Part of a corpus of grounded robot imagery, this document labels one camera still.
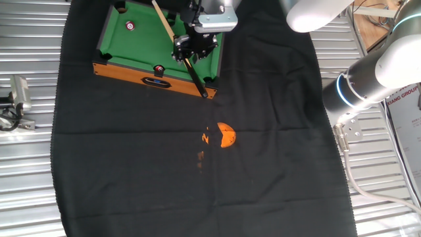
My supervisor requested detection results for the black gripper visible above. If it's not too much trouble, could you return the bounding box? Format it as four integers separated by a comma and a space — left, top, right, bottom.
172, 32, 220, 65

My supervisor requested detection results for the wooden pool cue black butt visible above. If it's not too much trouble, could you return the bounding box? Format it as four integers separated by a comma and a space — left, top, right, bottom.
151, 0, 209, 99

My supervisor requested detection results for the mini green pool table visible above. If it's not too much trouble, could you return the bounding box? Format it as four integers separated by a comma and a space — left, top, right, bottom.
92, 0, 225, 99

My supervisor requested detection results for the black cloth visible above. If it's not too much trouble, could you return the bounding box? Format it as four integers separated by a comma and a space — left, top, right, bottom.
49, 0, 359, 237

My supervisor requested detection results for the brown wooden board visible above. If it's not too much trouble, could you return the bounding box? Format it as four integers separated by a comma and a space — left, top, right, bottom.
351, 0, 405, 53

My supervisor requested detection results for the white metal bar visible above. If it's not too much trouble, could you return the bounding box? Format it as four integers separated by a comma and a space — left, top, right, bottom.
353, 6, 399, 19

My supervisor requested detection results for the white printed sign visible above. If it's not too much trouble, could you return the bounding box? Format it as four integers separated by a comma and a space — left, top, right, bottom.
384, 82, 421, 198

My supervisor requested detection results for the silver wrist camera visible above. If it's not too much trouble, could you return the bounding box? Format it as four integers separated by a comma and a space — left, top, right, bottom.
193, 9, 238, 34

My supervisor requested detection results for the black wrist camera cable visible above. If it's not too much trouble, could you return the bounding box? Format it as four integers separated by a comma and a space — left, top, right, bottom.
179, 0, 203, 26

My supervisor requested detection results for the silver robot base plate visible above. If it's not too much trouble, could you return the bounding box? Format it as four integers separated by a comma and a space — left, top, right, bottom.
332, 113, 364, 144

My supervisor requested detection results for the silver finned external camera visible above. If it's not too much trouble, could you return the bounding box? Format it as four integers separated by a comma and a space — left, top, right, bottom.
9, 74, 33, 112

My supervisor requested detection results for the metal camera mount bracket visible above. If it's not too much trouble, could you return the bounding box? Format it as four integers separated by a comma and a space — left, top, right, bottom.
0, 117, 36, 133

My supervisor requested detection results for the black external camera cable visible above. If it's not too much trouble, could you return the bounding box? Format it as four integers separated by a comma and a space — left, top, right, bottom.
0, 97, 24, 132

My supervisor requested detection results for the grey base cable with connector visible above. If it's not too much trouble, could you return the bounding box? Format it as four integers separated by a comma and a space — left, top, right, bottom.
333, 124, 421, 215

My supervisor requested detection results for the thin white cable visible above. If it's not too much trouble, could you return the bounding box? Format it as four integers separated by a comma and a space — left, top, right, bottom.
380, 100, 421, 209

